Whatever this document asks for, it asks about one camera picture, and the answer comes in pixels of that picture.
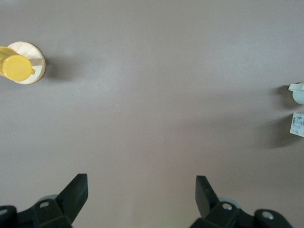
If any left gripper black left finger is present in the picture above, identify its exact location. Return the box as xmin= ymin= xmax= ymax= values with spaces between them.
xmin=0 ymin=173 xmax=88 ymax=228

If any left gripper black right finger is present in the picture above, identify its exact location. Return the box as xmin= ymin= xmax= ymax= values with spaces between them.
xmin=190 ymin=175 xmax=293 ymax=228

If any blue white milk carton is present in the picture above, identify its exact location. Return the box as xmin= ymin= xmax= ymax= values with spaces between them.
xmin=289 ymin=112 xmax=304 ymax=138

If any grey white mug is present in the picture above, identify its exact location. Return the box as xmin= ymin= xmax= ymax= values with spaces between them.
xmin=288 ymin=82 xmax=304 ymax=105

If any yellow plastic cup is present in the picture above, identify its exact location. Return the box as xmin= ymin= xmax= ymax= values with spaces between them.
xmin=0 ymin=46 xmax=36 ymax=80

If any round wooden cup stand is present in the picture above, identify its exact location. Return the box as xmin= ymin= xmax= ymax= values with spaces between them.
xmin=7 ymin=41 xmax=46 ymax=85

